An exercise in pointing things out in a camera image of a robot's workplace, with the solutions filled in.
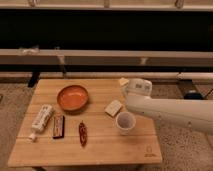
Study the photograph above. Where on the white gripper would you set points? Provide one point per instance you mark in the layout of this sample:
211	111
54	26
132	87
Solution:
136	86

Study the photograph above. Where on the red chili pepper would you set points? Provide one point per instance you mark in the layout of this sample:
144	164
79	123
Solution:
83	134

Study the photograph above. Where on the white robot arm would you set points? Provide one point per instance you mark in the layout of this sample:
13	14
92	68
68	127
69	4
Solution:
194	114

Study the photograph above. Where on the white ceramic cup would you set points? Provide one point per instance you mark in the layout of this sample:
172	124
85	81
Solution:
125	122

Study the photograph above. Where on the beige sponge block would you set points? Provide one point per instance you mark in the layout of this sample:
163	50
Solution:
113	108

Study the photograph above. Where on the orange bowl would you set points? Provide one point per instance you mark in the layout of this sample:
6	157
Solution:
72	98

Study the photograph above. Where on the wooden table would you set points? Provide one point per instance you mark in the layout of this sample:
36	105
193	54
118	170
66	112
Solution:
104	143

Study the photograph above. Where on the dark blue box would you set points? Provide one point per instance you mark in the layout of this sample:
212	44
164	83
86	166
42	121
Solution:
193	96

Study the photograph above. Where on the dark chocolate bar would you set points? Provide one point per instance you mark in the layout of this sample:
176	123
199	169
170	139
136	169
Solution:
58	128

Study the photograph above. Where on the white tube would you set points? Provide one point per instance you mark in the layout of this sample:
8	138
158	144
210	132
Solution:
40	121

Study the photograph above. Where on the metal shelf rail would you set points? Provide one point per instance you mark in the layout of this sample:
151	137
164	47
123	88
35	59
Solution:
106	57

